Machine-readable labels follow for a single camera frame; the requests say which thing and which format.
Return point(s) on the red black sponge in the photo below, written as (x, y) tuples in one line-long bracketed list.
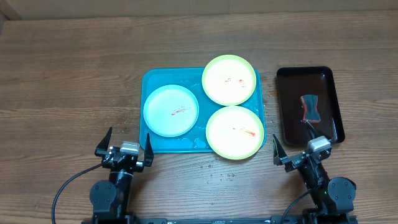
[(310, 111)]

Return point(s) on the black rectangular tray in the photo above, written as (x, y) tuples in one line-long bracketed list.
[(294, 82)]

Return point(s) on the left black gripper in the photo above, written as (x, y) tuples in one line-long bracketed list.
[(101, 150)]

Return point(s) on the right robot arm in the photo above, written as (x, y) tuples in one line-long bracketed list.
[(333, 198)]

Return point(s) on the light blue plate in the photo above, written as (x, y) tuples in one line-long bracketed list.
[(171, 110)]

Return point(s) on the yellow-green plate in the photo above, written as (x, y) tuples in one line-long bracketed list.
[(229, 80), (235, 132)]

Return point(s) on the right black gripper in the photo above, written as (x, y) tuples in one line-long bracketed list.
[(280, 157)]

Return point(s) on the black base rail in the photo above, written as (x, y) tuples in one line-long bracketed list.
[(217, 221)]

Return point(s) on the teal plastic tray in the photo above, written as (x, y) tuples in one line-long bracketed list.
[(195, 139)]

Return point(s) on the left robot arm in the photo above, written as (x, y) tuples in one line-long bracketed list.
[(110, 197)]

